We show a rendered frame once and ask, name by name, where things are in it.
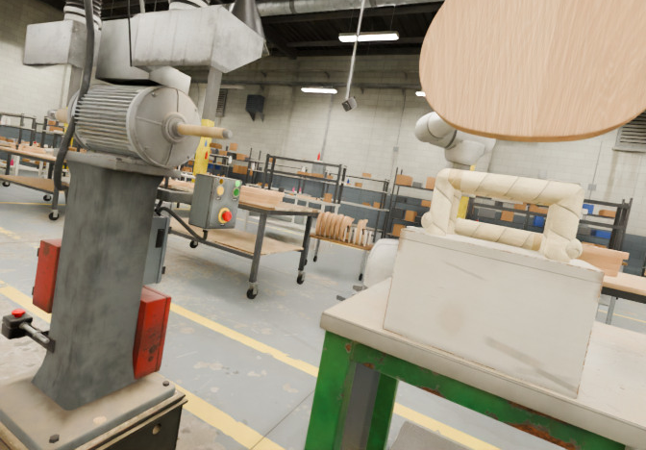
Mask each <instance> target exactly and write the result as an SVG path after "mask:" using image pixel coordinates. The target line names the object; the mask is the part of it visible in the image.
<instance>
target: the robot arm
mask: <svg viewBox="0 0 646 450"><path fill-rule="evenodd" d="M414 134H415V136H416V138H417V139H418V140H420V141H422V142H429V143H430V144H432V145H435V146H438V147H442V148H444V153H445V154H444V156H445V160H446V163H445V166H444V168H453V169H460V170H468V171H470V167H471V165H474V164H475V163H476V162H477V160H478V159H479V158H480V156H484V155H486V154H488V153H489V152H490V151H491V150H492V148H493V147H494V145H495V141H496V139H495V138H489V137H479V136H474V135H470V134H466V133H464V132H461V131H459V130H457V129H455V128H453V127H451V126H450V125H448V124H447V123H446V122H444V121H443V120H442V119H441V118H440V117H439V116H438V115H437V114H436V112H431V113H428V114H426V115H424V116H423V117H421V118H420V119H419V120H418V122H417V123H416V126H415V130H414ZM398 243H399V240H396V239H389V238H381V239H379V240H378V241H377V242H376V243H375V244H374V246H373V248H372V249H371V251H370V254H369V256H368V260H367V263H366V268H365V273H364V282H363V286H362V285H353V290H355V291H357V292H354V293H353V295H355V294H357V293H359V292H361V291H363V290H365V289H368V288H370V287H371V286H373V285H375V284H377V283H379V282H380V281H382V280H384V279H386V278H388V277H390V276H392V274H393V268H394V264H395V259H396V254H397V248H398ZM353 295H352V296H353Z"/></svg>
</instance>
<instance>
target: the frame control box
mask: <svg viewBox="0 0 646 450"><path fill-rule="evenodd" d="M219 178H221V177H219V176H213V175H208V174H201V173H196V176H195V182H194V189H193V194H192V200H191V207H190V213H189V219H188V224H189V225H192V226H195V227H199V228H202V229H203V231H202V232H204V234H203V237H200V236H199V235H197V234H196V233H195V232H194V231H193V230H192V229H191V228H190V227H189V226H188V225H187V224H186V223H185V222H184V221H183V220H182V218H181V217H180V216H178V215H177V214H175V213H174V212H173V211H172V210H170V209H169V208H167V207H160V208H159V209H158V210H157V212H155V213H154V216H161V215H162V211H166V212H168V213H169V214H171V215H172V216H173V217H174V218H175V219H176V220H177V221H178V222H179V223H180V224H181V225H182V226H183V227H184V228H185V229H186V230H187V231H188V232H190V233H191V234H192V235H193V236H194V237H195V238H197V239H198V240H200V241H205V240H206V239H207V237H208V231H209V230H210V229H234V227H235V225H236V214H237V208H238V201H239V195H240V190H241V184H242V181H241V180H239V181H240V185H239V187H236V186H235V181H236V179H231V178H226V177H222V178H223V179H224V184H223V185H222V186H221V185H219V184H218V180H219ZM219 187H223V193H222V194H218V193H217V190H218V188H219ZM236 188H237V189H238V190H239V195H238V196H234V191H235V189H236ZM225 212H231V213H232V218H231V220H230V221H228V222H227V221H224V219H223V217H222V214H223V213H225Z"/></svg>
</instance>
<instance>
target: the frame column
mask: <svg viewBox="0 0 646 450"><path fill-rule="evenodd" d="M66 163H67V166H68V169H69V172H70V183H69V190H68V196H67V203H66V210H65V218H64V224H63V231H62V244H61V252H60V258H59V265H58V272H57V280H56V286H55V293H54V300H53V307H52V314H51V321H50V328H49V335H48V336H49V337H51V338H53V339H54V340H55V341H56V343H55V350H54V353H51V352H49V351H48V350H47V349H46V354H45V357H44V360H43V362H42V365H41V366H40V368H39V369H38V371H37V373H36V374H35V376H34V377H33V379H32V380H31V383H32V384H33V385H34V386H36V387H37V388H38V389H40V390H41V391H42V392H43V393H45V394H46V395H47V396H48V397H49V398H51V399H52V400H53V401H54V402H56V403H57V404H58V405H59V406H61V407H62V408H63V409H64V410H66V411H72V410H75V409H77V408H79V407H81V406H83V405H85V404H87V403H89V402H92V401H94V400H96V399H98V398H101V397H103V396H105V395H107V394H110V393H112V392H114V391H116V390H119V389H121V388H124V387H126V386H128V385H130V384H132V383H134V382H136V381H137V380H138V379H137V380H135V376H134V367H133V349H134V342H135V336H136V329H137V318H138V311H139V305H140V298H141V293H142V286H143V280H144V273H145V266H146V261H147V254H148V248H149V241H150V236H151V229H152V222H153V216H154V209H155V204H156V197H157V191H158V187H159V186H160V184H161V183H162V181H163V179H164V178H165V177H163V176H156V175H149V174H141V173H134V172H127V171H119V170H113V169H109V168H105V167H100V166H96V165H91V164H86V163H82V162H74V161H70V160H66Z"/></svg>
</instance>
